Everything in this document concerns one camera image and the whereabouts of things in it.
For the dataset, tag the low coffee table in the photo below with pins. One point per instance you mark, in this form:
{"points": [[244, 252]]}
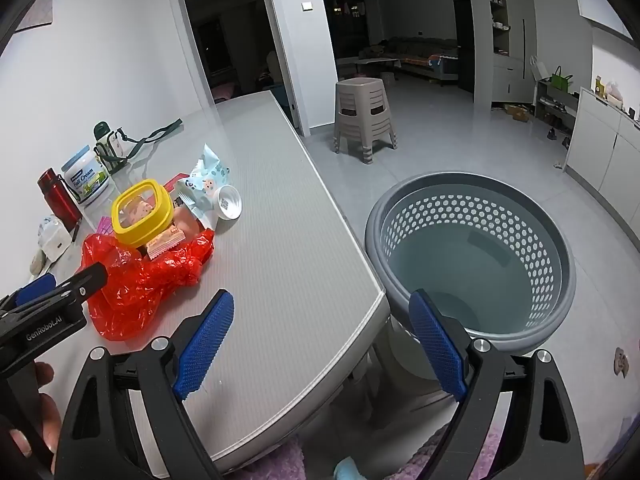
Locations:
{"points": [[375, 62]]}

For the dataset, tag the yellow bottle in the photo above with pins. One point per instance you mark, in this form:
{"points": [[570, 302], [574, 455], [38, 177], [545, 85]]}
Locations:
{"points": [[599, 85]]}

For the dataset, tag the white door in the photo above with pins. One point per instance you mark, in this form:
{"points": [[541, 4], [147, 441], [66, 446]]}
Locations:
{"points": [[295, 50]]}

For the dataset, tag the white paper bag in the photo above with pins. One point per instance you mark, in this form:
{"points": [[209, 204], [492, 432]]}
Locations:
{"points": [[539, 70]]}

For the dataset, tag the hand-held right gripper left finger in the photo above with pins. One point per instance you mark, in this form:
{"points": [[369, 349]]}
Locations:
{"points": [[205, 345]]}

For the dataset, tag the red paper card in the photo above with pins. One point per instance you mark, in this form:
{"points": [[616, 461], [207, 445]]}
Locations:
{"points": [[175, 181]]}

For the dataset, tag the red plastic bag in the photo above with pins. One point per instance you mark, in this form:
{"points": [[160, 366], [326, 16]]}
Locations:
{"points": [[140, 290]]}

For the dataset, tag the person's purple fuzzy clothing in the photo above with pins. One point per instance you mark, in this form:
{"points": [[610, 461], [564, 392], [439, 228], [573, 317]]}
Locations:
{"points": [[280, 460]]}

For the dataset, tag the stack of beige plastic stools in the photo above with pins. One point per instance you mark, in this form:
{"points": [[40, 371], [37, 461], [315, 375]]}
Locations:
{"points": [[362, 110]]}

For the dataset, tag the yellow plastic container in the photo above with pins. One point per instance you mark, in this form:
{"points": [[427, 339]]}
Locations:
{"points": [[119, 220]]}

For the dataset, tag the shoe rack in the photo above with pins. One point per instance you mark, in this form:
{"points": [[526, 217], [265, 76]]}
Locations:
{"points": [[552, 107]]}

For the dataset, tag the grey wall board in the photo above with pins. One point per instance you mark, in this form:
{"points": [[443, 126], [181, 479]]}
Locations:
{"points": [[37, 7]]}

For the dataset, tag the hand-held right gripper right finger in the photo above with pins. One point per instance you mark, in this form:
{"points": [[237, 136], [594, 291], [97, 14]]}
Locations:
{"points": [[437, 345]]}

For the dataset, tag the pink paper slip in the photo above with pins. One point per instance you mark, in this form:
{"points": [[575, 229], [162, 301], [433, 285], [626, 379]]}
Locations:
{"points": [[106, 224]]}

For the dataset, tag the white tissue pack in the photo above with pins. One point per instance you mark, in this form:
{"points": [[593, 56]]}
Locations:
{"points": [[52, 240]]}

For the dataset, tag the person's left hand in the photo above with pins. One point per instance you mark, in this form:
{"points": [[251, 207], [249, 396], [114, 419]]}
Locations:
{"points": [[45, 417]]}

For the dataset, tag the white counter cabinets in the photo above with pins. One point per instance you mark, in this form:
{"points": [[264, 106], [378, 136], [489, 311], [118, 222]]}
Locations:
{"points": [[600, 150]]}

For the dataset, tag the dark shoes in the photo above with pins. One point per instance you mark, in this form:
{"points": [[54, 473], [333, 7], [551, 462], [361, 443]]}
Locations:
{"points": [[552, 134]]}

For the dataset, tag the white round cup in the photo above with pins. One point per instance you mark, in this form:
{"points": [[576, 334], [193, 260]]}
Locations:
{"points": [[226, 202]]}

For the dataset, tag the peach rubber toy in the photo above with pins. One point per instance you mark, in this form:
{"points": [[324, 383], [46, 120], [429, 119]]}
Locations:
{"points": [[189, 220]]}

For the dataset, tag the wet wipes packet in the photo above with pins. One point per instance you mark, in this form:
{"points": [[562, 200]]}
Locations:
{"points": [[205, 180]]}

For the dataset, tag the cardboard boxes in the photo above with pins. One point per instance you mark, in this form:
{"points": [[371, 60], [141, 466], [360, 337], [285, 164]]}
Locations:
{"points": [[517, 112]]}

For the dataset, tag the grey perforated laundry basket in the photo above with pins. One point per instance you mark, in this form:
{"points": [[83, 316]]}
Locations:
{"points": [[550, 270]]}

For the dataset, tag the white upper wall cabinets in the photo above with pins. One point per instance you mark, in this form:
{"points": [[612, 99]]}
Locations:
{"points": [[605, 5]]}

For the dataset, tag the green tote bag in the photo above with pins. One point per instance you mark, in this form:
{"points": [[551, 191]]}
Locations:
{"points": [[561, 81]]}

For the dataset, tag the red thermos bottle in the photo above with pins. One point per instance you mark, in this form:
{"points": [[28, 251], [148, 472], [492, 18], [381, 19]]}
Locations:
{"points": [[60, 200]]}

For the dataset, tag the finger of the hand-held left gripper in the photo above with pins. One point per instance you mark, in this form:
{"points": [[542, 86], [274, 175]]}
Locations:
{"points": [[35, 287], [90, 279]]}

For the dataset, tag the milk powder can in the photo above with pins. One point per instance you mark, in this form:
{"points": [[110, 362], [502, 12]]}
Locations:
{"points": [[87, 175]]}

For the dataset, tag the pink wafer packet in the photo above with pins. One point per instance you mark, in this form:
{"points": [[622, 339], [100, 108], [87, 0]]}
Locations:
{"points": [[165, 242]]}

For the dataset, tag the pink plastic bag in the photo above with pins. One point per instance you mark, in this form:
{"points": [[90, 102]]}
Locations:
{"points": [[615, 94]]}

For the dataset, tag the tall shelf cabinet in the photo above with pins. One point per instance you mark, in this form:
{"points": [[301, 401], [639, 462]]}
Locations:
{"points": [[515, 75]]}

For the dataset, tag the light blue slipper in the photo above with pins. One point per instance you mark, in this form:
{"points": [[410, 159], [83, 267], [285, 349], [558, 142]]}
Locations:
{"points": [[350, 470]]}

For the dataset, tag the plush animal slipper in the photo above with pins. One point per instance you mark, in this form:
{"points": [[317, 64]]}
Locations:
{"points": [[621, 362]]}

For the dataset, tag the dark sofa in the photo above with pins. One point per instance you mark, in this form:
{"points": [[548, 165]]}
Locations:
{"points": [[420, 52]]}

